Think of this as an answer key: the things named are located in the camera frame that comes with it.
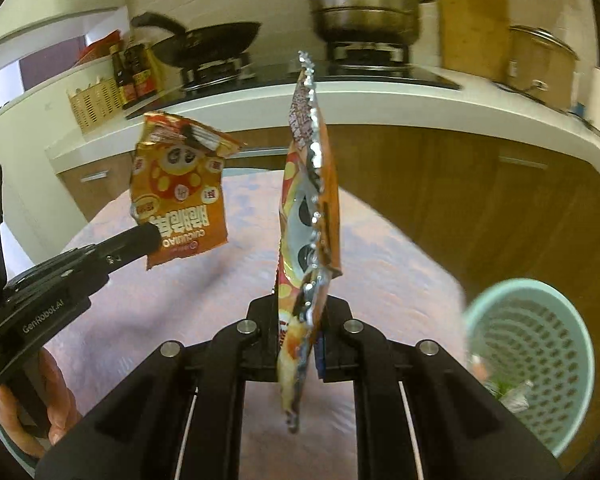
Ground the black gas stove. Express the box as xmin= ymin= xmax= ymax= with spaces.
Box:
xmin=180 ymin=40 xmax=463 ymax=95

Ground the steel steamer pot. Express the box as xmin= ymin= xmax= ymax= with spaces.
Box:
xmin=286 ymin=0 xmax=438 ymax=43

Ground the steel lidded pot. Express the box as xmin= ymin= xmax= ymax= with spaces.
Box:
xmin=500 ymin=25 xmax=581 ymax=113

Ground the tall orange snack packet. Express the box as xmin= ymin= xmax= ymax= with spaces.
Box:
xmin=271 ymin=51 xmax=343 ymax=435

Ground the wooden cutting board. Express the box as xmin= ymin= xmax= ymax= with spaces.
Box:
xmin=432 ymin=0 xmax=512 ymax=83

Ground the dark sauce bottle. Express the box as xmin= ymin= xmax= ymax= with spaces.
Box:
xmin=109 ymin=46 xmax=137 ymax=110
xmin=129 ymin=44 xmax=156 ymax=101

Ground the person's left hand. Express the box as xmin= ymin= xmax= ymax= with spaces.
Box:
xmin=0 ymin=350 xmax=84 ymax=457

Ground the crumpled silver wrapper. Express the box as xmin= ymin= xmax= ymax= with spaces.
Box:
xmin=497 ymin=380 xmax=535 ymax=414

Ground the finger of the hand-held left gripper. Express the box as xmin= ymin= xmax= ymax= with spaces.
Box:
xmin=94 ymin=223 xmax=162 ymax=274

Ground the wooden kitchen cabinet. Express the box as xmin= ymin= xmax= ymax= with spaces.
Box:
xmin=57 ymin=125 xmax=600 ymax=466

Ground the black wok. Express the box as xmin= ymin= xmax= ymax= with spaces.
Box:
xmin=130 ymin=12 xmax=262 ymax=68

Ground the light blue plastic basket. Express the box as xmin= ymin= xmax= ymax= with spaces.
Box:
xmin=462 ymin=277 xmax=596 ymax=456

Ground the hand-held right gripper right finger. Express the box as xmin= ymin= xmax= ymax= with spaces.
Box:
xmin=316 ymin=296 xmax=566 ymax=480

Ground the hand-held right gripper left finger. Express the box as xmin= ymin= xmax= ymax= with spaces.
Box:
xmin=34 ymin=296 xmax=281 ymax=480

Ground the woven storage basket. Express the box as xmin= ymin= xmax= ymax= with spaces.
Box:
xmin=67 ymin=78 xmax=126 ymax=133

